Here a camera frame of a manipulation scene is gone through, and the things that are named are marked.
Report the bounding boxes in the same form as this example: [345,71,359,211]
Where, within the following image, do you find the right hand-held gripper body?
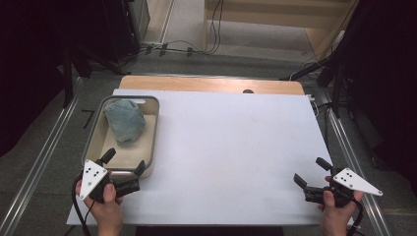
[304,166,384,208]

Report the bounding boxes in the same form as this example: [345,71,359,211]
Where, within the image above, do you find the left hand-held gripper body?
[78,158,142,205]

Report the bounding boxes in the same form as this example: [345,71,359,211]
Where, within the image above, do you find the beige basket with grey rim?
[81,94,161,180]

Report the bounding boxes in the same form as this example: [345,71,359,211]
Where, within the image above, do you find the light blue denim skirt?
[103,98,147,147]

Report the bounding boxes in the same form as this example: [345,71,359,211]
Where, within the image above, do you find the person's left hand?
[75,178,124,236]

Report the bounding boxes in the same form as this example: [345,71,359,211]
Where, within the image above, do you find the person's right hand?
[317,175,365,236]

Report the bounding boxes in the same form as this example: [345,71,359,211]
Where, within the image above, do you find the black metal stand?
[279,55,349,120]
[61,43,132,109]

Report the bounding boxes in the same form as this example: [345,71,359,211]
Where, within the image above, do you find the white table sheet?
[66,88,355,227]

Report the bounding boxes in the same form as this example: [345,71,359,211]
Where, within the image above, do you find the black curtain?
[337,0,417,198]
[0,0,141,158]

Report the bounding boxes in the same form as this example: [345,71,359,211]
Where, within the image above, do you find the grey computer tower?
[126,0,151,47]

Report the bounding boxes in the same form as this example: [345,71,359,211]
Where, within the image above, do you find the beige wooden furniture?
[204,0,360,63]

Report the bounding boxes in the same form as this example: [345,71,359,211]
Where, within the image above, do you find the aluminium floor rail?
[318,88,391,236]
[0,77,87,236]

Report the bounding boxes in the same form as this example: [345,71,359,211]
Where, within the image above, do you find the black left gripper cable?
[71,172,96,236]

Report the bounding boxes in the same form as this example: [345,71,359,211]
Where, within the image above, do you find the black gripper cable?
[71,172,96,236]
[346,196,366,236]

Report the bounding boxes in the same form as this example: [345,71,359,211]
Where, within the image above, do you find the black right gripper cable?
[346,196,366,236]

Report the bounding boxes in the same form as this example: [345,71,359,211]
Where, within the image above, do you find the black floor cables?
[136,0,225,57]

